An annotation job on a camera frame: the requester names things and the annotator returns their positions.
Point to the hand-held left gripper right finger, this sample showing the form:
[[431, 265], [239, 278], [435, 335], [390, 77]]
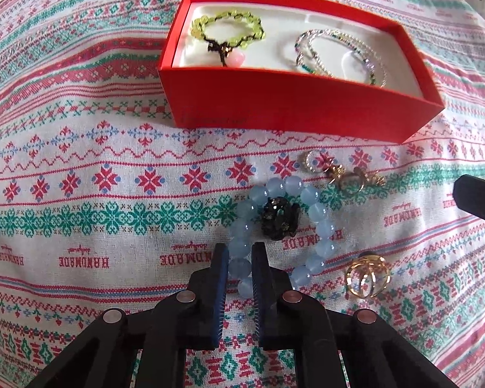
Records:
[[258, 279]]

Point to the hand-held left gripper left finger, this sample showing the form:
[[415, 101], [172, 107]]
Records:
[[221, 275]]

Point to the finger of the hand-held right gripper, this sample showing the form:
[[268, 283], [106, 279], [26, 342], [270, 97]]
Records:
[[475, 200]]

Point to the red jewelry box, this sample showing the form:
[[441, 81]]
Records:
[[291, 68]]

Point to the patterned tablecloth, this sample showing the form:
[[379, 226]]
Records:
[[105, 169]]

